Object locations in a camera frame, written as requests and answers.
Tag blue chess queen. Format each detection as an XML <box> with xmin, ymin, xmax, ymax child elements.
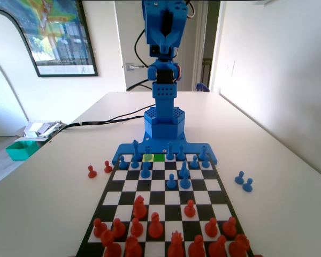
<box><xmin>166</xmin><ymin>141</ymin><xmax>175</xmax><ymax>162</ymax></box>

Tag blue chess bishop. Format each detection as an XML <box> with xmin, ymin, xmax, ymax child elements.
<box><xmin>176</xmin><ymin>144</ymin><xmax>186</xmax><ymax>161</ymax></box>
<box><xmin>179</xmin><ymin>169</ymin><xmax>191</xmax><ymax>190</ymax></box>

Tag red chess knight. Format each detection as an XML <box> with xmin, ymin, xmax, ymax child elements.
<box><xmin>132</xmin><ymin>195</ymin><xmax>148</xmax><ymax>220</ymax></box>
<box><xmin>208</xmin><ymin>235</ymin><xmax>228</xmax><ymax>257</ymax></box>

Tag red chess bishop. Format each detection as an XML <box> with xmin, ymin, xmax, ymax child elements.
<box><xmin>148</xmin><ymin>212</ymin><xmax>164</xmax><ymax>239</ymax></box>
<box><xmin>188</xmin><ymin>235</ymin><xmax>207</xmax><ymax>257</ymax></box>

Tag red chess queen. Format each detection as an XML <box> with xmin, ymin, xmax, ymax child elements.
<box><xmin>166</xmin><ymin>230</ymin><xmax>186</xmax><ymax>257</ymax></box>

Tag white door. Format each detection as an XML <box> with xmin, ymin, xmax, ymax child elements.
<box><xmin>114</xmin><ymin>0</ymin><xmax>204</xmax><ymax>92</ymax></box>

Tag small blue object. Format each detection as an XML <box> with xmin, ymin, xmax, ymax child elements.
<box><xmin>195</xmin><ymin>82</ymin><xmax>211</xmax><ymax>93</ymax></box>

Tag black framed map poster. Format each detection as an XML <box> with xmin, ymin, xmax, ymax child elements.
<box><xmin>0</xmin><ymin>0</ymin><xmax>100</xmax><ymax>78</ymax></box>

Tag blue base mounting plate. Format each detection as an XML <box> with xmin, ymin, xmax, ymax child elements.
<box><xmin>111</xmin><ymin>133</ymin><xmax>219</xmax><ymax>165</ymax></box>

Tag pile of white papers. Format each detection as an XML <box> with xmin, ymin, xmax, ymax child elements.
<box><xmin>14</xmin><ymin>120</ymin><xmax>68</xmax><ymax>143</ymax></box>

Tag black and white chessboard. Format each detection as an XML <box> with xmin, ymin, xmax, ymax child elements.
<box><xmin>75</xmin><ymin>153</ymin><xmax>255</xmax><ymax>257</ymax></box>

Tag white arched panel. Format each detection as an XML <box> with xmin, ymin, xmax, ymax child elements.
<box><xmin>0</xmin><ymin>55</ymin><xmax>29</xmax><ymax>138</ymax></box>

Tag green plastic box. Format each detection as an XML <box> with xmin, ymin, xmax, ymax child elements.
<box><xmin>5</xmin><ymin>140</ymin><xmax>39</xmax><ymax>162</ymax></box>

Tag black camera cable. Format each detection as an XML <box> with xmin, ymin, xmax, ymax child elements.
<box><xmin>126</xmin><ymin>28</ymin><xmax>154</xmax><ymax>92</ymax></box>

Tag silver door handle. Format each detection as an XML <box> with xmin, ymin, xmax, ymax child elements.
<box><xmin>126</xmin><ymin>62</ymin><xmax>150</xmax><ymax>71</ymax></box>

